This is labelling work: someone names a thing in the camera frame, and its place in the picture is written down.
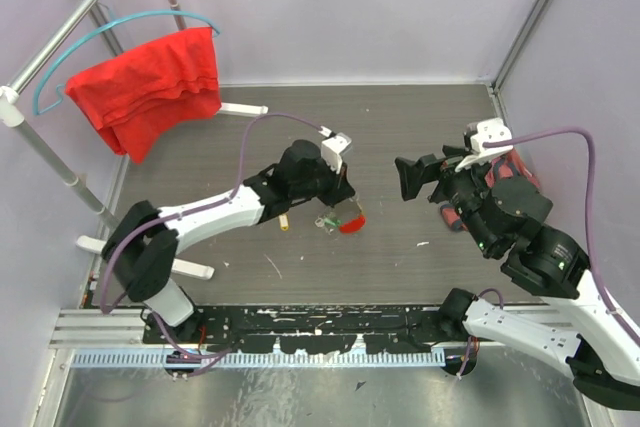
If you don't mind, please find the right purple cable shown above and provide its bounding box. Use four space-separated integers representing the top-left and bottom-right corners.
452 126 640 378

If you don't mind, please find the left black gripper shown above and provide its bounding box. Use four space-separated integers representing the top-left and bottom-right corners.
292 156 356 209

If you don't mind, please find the purple cable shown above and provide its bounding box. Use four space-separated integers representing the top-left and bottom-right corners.
452 126 640 378
101 113 326 378

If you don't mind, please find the red cloth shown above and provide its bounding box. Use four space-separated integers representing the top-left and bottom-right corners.
65 27 222 163

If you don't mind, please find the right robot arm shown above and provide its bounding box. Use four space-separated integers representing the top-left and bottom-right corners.
394 146 639 411

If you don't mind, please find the teal clothes hanger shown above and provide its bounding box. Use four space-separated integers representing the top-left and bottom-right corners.
31 9 221 116

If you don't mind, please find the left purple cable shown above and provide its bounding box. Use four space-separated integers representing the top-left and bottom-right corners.
101 113 326 378

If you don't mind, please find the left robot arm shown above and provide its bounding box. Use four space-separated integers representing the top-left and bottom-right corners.
101 133 355 343

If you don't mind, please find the green tag key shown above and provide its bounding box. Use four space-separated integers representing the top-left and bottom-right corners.
320 216 341 228

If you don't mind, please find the reddish shirt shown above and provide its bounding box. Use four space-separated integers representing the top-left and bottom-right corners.
439 150 540 232

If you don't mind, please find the white clothes rack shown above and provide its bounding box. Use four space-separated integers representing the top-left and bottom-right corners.
0 0 270 281

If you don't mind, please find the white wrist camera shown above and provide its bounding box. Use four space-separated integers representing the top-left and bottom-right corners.
319 126 352 173
455 118 513 172

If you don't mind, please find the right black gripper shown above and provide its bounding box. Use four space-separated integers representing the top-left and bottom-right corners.
392 144 497 252

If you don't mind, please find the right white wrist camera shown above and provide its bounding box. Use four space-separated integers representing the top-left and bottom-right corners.
455 118 513 172

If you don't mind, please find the metal key holder red handle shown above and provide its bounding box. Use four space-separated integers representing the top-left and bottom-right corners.
315 198 366 235

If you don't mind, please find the yellow tag key upper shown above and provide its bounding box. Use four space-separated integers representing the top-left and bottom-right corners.
279 214 289 231

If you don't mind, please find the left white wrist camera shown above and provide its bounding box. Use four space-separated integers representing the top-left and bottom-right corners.
319 126 352 173

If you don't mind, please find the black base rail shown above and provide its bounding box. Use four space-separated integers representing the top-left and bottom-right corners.
165 304 468 355

